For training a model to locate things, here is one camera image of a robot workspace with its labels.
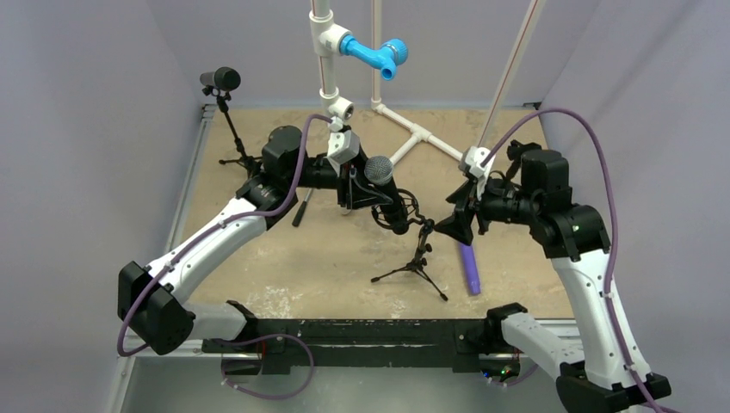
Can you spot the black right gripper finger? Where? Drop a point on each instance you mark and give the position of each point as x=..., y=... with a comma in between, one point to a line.
x=464, y=193
x=458, y=226

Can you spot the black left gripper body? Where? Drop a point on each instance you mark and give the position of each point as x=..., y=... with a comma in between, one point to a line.
x=325, y=175

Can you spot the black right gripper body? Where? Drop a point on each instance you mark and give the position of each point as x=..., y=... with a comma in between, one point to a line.
x=471, y=206

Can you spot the purple microphone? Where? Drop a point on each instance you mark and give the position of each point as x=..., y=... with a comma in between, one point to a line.
x=470, y=269

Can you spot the black speckled condenser microphone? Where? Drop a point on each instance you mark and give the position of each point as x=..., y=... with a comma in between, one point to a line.
x=379, y=172

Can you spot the black round-base microphone stand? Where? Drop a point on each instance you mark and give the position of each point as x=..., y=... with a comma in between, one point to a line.
x=515, y=151

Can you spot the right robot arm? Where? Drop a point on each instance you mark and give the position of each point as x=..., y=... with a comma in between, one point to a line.
x=606, y=372

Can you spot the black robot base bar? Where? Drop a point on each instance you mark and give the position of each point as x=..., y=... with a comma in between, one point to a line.
x=457, y=344

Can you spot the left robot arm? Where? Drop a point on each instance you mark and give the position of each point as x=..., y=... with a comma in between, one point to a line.
x=153, y=298

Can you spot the small black tripod stand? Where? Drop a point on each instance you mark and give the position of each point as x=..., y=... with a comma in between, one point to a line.
x=251, y=164

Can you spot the small dark grey microphone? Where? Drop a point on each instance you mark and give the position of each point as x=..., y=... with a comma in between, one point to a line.
x=224, y=78

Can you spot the blue plastic faucet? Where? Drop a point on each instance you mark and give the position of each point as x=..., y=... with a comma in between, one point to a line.
x=386, y=59

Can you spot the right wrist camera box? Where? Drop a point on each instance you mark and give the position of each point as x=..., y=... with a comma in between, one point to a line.
x=476, y=164

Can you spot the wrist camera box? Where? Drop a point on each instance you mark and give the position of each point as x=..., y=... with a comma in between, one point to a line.
x=476, y=164
x=343, y=143

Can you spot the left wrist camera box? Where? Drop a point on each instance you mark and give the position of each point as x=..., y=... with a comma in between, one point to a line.
x=343, y=143

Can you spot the hammer with black handle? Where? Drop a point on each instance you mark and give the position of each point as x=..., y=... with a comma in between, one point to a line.
x=298, y=217

